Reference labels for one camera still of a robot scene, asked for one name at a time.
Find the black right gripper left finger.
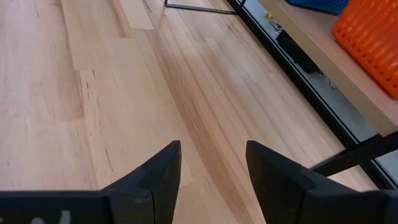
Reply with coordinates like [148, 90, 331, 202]
[99, 139, 182, 224]

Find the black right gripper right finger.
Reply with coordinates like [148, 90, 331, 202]
[245, 139, 384, 224]

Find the orange slotted plastic basket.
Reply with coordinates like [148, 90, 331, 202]
[330, 0, 398, 100]

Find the blue slotted plastic basket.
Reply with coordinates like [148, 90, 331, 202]
[285, 0, 351, 16]

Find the small black box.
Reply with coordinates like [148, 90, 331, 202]
[275, 29, 321, 75]

